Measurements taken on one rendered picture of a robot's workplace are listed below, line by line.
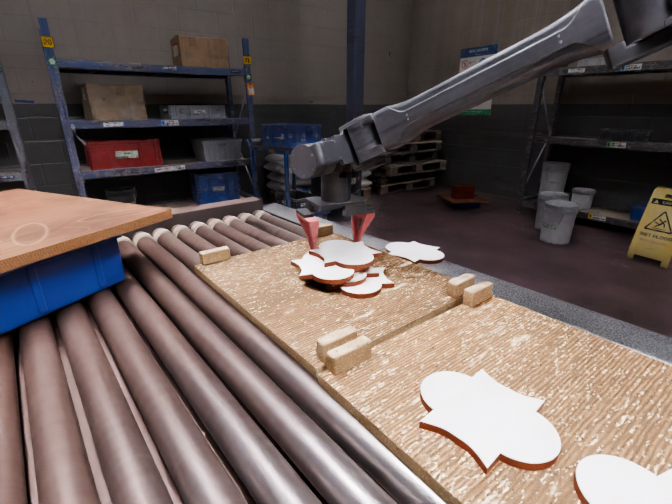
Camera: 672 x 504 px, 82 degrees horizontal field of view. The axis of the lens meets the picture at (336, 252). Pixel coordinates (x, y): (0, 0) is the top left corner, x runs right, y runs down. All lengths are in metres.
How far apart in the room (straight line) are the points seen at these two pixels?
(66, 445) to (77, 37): 4.79
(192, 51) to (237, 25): 1.09
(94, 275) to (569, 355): 0.74
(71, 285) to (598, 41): 0.82
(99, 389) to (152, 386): 0.06
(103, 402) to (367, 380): 0.30
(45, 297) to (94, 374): 0.21
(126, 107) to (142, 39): 0.96
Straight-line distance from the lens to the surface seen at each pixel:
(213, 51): 4.71
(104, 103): 4.49
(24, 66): 5.07
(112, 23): 5.17
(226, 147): 4.74
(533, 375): 0.53
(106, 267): 0.80
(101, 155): 4.43
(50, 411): 0.55
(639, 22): 0.58
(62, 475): 0.47
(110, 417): 0.51
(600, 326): 0.72
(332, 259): 0.69
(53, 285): 0.76
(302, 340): 0.53
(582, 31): 0.58
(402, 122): 0.63
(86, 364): 0.61
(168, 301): 0.73
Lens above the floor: 1.23
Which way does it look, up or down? 21 degrees down
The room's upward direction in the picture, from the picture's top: straight up
